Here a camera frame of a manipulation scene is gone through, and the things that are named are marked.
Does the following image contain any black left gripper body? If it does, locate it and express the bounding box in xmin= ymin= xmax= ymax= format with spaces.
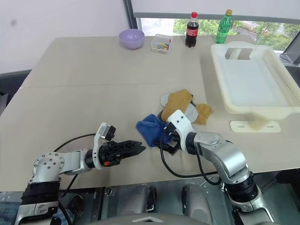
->
xmin=99 ymin=140 xmax=125 ymax=167

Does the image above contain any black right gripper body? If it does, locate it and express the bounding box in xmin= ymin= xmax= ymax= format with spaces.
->
xmin=164 ymin=132 xmax=182 ymax=156

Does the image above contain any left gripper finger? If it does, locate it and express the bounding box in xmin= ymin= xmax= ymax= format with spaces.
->
xmin=121 ymin=148 xmax=146 ymax=161
xmin=121 ymin=140 xmax=146 ymax=151

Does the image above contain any blue cloth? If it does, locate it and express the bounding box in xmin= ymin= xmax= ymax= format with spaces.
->
xmin=136 ymin=113 xmax=173 ymax=148

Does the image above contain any white plastic basket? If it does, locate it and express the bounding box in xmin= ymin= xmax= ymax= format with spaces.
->
xmin=210 ymin=41 xmax=300 ymax=121

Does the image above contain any clear plastic container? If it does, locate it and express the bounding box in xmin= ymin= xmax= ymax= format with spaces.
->
xmin=150 ymin=34 xmax=173 ymax=54

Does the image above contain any black shoe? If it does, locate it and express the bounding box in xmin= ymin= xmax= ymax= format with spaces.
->
xmin=66 ymin=194 xmax=84 ymax=223

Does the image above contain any white basket stand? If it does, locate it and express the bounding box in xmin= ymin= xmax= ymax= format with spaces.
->
xmin=229 ymin=113 xmax=281 ymax=133

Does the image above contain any grey robot torso edge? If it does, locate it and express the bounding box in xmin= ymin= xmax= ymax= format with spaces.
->
xmin=97 ymin=212 xmax=213 ymax=225

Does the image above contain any purple bowl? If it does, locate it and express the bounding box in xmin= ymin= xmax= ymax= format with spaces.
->
xmin=119 ymin=29 xmax=145 ymax=50

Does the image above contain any cola bottle red cap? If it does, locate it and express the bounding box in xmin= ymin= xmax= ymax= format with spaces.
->
xmin=185 ymin=11 xmax=199 ymax=48

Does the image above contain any green bottle yellow cap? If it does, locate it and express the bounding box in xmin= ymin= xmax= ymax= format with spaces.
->
xmin=214 ymin=9 xmax=233 ymax=45

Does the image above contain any grey roller blind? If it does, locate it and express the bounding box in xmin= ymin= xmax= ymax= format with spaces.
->
xmin=133 ymin=0 xmax=300 ymax=20

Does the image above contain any dark monitor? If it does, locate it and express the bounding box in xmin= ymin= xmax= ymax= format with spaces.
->
xmin=279 ymin=38 xmax=300 ymax=64

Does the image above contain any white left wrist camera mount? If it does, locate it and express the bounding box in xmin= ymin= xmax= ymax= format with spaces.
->
xmin=93 ymin=122 xmax=117 ymax=170

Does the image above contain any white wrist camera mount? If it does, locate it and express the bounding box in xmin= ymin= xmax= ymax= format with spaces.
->
xmin=166 ymin=109 xmax=196 ymax=151
xmin=93 ymin=122 xmax=117 ymax=170

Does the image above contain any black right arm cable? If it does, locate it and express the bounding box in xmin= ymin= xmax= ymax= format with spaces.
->
xmin=160 ymin=123 xmax=221 ymax=186

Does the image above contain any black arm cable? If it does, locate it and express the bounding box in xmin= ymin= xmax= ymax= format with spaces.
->
xmin=160 ymin=123 xmax=221 ymax=186
xmin=53 ymin=133 xmax=97 ymax=225

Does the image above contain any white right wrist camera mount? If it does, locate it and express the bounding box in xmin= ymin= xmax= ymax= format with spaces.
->
xmin=166 ymin=109 xmax=196 ymax=151

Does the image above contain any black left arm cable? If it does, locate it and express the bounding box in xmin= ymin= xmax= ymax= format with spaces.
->
xmin=53 ymin=133 xmax=97 ymax=225

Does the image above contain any grey window frame post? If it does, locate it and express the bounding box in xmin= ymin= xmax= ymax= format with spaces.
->
xmin=122 ymin=0 xmax=142 ymax=31

